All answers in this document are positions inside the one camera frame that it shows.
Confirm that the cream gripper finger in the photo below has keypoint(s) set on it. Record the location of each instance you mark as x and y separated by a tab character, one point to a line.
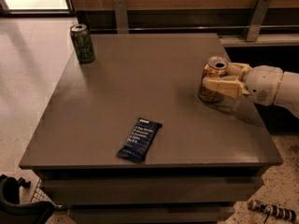
231	86
238	69

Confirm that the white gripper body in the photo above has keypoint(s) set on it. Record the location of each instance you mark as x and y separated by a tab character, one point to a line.
263	84

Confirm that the orange drink can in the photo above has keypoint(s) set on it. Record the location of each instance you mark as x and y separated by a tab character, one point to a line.
216	66

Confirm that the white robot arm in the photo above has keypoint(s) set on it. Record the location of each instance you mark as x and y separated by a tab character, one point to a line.
287	95

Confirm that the green drink can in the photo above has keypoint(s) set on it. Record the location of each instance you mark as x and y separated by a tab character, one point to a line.
82	43

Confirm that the dark blue snack bar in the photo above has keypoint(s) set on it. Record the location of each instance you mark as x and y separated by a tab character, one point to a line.
138	143

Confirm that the grey drawer cabinet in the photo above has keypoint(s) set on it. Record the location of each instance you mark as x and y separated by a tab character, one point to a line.
156	77

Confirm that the black white striped tool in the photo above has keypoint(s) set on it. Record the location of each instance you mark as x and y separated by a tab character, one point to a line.
273	210

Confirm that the upper grey drawer front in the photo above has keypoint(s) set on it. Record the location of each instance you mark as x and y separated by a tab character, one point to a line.
152	190

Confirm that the grey drawer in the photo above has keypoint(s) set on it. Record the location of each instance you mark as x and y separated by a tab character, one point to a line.
152	190
151	215

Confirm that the lower grey drawer front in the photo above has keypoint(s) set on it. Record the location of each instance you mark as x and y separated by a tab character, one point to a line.
151	215

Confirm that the black chair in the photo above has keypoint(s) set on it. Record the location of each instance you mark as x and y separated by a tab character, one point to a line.
13	212

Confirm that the right metal wall bracket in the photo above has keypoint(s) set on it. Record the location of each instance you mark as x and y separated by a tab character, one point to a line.
252	31

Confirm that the metal wall bracket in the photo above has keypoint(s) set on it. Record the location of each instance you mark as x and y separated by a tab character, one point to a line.
121	16
252	31

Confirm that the left metal wall bracket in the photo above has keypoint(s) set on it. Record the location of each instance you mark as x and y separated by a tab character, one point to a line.
121	16

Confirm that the wire mesh basket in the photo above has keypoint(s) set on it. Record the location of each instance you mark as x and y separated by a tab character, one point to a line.
39	195

